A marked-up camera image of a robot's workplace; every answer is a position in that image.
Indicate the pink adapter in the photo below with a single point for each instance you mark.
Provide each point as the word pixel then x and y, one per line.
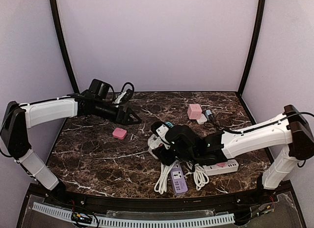
pixel 119 133

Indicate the black frame post left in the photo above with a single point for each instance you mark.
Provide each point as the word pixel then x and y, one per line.
pixel 62 45

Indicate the black frame post right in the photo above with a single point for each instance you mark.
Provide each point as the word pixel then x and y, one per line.
pixel 252 48

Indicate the white square adapter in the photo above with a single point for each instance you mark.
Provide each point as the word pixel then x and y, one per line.
pixel 202 119

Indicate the teal power strip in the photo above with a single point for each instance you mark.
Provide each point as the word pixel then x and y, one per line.
pixel 169 124

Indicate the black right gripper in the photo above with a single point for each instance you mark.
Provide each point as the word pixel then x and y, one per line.
pixel 161 154

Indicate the white power strip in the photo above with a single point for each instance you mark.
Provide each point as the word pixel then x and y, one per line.
pixel 213 170

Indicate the pink cube socket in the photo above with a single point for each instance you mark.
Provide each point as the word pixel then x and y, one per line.
pixel 194 111

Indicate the purple power strip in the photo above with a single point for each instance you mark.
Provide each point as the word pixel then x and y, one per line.
pixel 178 181

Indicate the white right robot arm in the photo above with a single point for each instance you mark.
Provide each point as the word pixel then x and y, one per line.
pixel 205 156

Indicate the black frame post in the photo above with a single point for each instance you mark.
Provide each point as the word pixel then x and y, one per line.
pixel 252 48
pixel 62 45

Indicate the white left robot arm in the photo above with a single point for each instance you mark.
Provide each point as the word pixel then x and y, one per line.
pixel 20 117

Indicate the light blue charger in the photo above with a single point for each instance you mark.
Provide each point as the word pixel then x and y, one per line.
pixel 209 115

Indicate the white cable duct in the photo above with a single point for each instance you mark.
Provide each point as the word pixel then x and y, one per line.
pixel 123 219

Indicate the small circuit board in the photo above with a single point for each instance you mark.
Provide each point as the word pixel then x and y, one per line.
pixel 81 218

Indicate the white round power plug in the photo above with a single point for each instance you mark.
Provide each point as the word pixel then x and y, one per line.
pixel 154 142

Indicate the pink triangular power strip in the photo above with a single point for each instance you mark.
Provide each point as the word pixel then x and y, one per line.
pixel 222 165

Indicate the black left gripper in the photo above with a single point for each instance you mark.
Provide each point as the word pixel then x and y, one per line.
pixel 120 115

